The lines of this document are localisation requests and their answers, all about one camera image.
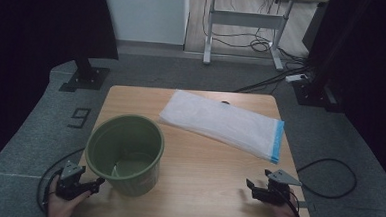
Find black sleeved gripper cable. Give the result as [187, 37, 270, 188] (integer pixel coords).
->
[40, 168, 64, 214]
[276, 184, 307, 217]

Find dark curtain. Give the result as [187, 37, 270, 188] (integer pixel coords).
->
[294, 0, 386, 185]
[0, 0, 123, 187]

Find white power strip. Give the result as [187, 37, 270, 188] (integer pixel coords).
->
[284, 72, 309, 84]

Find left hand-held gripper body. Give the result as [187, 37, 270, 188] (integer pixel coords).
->
[54, 159, 93, 203]

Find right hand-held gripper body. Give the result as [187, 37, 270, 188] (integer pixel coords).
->
[252, 167, 304, 208]

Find thin black cable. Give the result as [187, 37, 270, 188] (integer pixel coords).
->
[35, 144, 87, 217]

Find looped black cable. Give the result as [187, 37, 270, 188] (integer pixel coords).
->
[295, 156, 360, 201]

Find white partition panel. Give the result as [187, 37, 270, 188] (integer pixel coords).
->
[98, 0, 191, 47]

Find green plastic bucket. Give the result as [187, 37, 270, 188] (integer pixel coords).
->
[81, 111, 167, 199]

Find black stand with base plate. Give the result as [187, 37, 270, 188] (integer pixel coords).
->
[58, 47, 113, 95]
[290, 72, 347, 113]

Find black power strip cables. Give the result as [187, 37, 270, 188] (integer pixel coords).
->
[232, 61, 314, 98]

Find white metal frame desk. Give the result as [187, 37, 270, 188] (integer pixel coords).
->
[195, 0, 331, 74]

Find person's left hand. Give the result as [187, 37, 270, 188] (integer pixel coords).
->
[45, 175, 90, 217]

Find white plastic bag blue edge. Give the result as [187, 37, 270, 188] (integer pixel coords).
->
[155, 88, 287, 165]

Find tangled black cables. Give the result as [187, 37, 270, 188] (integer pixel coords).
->
[200, 0, 316, 64]

